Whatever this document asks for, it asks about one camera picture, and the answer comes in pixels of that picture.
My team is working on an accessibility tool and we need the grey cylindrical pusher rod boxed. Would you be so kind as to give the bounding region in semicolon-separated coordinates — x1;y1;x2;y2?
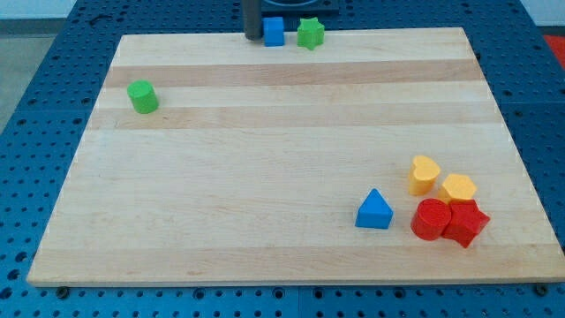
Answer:
241;0;263;41

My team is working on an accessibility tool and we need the green cylinder block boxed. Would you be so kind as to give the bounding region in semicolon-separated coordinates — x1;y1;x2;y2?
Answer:
127;79;159;114

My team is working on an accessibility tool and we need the blue cube block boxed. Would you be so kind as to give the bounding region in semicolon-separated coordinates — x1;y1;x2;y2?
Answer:
262;17;285;47

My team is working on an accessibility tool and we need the green star block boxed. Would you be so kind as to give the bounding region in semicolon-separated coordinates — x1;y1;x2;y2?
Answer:
297;17;325;50

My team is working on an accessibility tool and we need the wooden board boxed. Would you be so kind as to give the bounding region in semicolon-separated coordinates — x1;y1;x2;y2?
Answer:
27;27;564;287

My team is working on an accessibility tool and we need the blue triangle block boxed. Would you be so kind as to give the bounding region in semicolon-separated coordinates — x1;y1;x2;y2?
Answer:
355;188;394;230

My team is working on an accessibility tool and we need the yellow heart block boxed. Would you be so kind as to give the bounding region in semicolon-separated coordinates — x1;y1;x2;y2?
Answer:
408;155;441;196

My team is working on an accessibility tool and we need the yellow hexagon block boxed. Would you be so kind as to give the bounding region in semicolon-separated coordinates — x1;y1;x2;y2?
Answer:
437;174;477;204

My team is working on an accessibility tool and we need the red cylinder block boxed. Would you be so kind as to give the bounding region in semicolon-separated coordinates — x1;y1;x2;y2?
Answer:
411;198;451;241

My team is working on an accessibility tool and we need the red star block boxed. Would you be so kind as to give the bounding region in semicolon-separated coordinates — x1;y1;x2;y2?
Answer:
441;200;491;248

